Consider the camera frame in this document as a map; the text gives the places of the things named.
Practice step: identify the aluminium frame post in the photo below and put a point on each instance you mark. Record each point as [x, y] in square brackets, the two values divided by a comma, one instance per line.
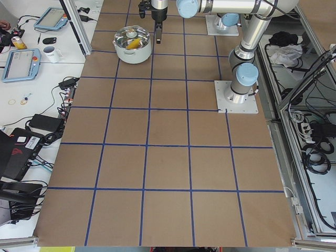
[77, 27]

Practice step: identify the lower blue teach pendant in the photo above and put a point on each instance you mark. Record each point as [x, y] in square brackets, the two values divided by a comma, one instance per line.
[22, 65]

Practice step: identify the glass pot lid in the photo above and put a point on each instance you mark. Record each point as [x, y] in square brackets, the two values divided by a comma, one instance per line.
[127, 34]

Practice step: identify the white mug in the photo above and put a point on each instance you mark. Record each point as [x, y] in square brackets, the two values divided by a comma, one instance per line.
[53, 54]

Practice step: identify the yellow corn cob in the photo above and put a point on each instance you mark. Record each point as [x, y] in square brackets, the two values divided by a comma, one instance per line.
[134, 44]

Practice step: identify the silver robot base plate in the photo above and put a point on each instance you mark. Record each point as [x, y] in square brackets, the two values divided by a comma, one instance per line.
[230, 102]

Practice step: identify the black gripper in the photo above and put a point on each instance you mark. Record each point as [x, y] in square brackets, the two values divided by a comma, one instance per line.
[159, 15]

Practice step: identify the white power strip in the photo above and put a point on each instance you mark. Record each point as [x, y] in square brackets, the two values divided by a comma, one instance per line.
[307, 132]

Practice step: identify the black power adapter brick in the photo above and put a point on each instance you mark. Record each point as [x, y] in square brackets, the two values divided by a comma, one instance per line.
[46, 123]

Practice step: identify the small black power adapter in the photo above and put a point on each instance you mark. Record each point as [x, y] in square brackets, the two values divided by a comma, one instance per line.
[69, 83]

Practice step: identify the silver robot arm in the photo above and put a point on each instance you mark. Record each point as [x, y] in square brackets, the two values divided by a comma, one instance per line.
[245, 74]

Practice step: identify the blue teach pendant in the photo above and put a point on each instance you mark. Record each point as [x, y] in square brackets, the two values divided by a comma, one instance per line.
[22, 65]
[53, 18]

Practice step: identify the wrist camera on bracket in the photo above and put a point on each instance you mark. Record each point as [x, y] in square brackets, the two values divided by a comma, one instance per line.
[143, 6]

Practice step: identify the pale green cooking pot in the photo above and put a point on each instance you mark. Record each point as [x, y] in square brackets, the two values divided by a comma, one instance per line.
[134, 56]

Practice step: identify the yellow drink can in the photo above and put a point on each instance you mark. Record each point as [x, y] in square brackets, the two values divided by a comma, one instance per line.
[18, 43]

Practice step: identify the upper blue teach pendant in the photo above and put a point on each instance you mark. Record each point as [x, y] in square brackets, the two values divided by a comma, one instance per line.
[53, 18]

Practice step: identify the black cloth pile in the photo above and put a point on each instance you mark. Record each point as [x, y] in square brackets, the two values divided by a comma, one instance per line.
[283, 39]

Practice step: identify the white crumpled cloth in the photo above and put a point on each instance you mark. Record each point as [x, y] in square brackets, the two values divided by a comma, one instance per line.
[287, 55]

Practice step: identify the black computer mouse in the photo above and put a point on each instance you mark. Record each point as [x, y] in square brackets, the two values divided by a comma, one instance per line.
[49, 40]

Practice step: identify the black laptop with sticker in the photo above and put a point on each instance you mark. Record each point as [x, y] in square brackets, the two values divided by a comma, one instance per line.
[17, 152]

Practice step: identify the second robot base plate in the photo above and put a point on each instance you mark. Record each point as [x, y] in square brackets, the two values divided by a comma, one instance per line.
[222, 24]

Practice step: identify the black device lower left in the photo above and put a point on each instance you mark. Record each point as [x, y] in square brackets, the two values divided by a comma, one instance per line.
[21, 200]

